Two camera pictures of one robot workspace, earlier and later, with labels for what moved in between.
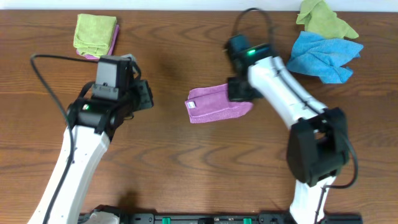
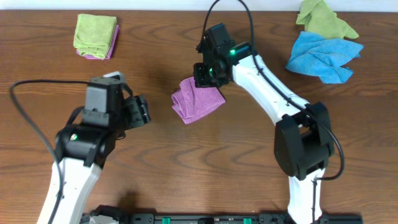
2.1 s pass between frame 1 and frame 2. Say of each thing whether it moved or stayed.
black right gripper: moved
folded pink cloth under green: stayed
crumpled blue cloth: stayed
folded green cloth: stayed
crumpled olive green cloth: stayed
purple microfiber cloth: moved
